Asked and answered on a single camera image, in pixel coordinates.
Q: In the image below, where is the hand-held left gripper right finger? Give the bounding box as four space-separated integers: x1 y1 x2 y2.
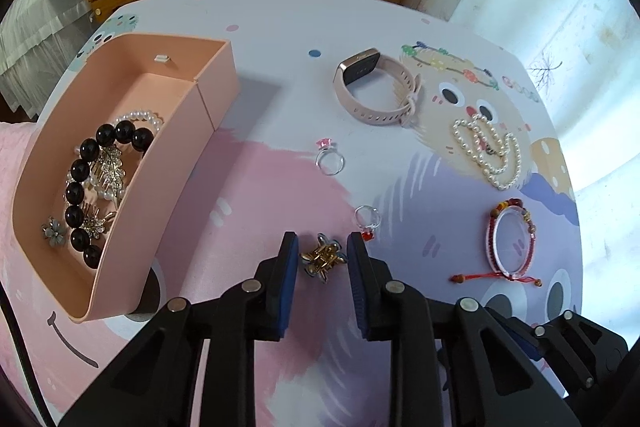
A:
346 231 582 427

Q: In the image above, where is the pink smartwatch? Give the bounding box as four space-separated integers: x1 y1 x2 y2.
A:
333 48 422 128

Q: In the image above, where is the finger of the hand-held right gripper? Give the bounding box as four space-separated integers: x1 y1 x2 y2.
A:
500 309 629 404

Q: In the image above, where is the silver ring with pink stone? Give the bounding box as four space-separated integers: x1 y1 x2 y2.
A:
314 137 346 176

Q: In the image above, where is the white pearl necklace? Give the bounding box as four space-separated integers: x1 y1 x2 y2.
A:
451 109 523 192

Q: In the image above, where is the white pearl bracelet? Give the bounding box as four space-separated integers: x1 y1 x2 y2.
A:
92 109 165 202

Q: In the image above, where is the white lace bed skirt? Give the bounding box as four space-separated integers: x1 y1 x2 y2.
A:
0 0 118 124

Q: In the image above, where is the black bead bracelet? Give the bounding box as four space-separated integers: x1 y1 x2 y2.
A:
65 123 155 269

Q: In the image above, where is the silver ring with red stone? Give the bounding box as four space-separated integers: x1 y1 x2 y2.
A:
353 205 382 242

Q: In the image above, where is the silver flower brooch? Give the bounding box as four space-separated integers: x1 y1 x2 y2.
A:
41 216 67 244

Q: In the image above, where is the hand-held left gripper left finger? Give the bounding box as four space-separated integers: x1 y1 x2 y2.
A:
60 231 301 427

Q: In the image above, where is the silver dragonfly hair clip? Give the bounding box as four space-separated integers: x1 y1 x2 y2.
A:
81 202 119 239

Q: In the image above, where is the white floral curtain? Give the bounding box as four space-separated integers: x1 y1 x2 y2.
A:
407 0 640 358

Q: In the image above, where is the pink rectangular box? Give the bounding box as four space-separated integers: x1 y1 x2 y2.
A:
11 33 237 323

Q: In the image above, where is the red string bracelet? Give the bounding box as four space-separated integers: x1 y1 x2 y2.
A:
449 198 544 288

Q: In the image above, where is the gold hair claw clip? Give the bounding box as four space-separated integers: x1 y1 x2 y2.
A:
298 233 348 284

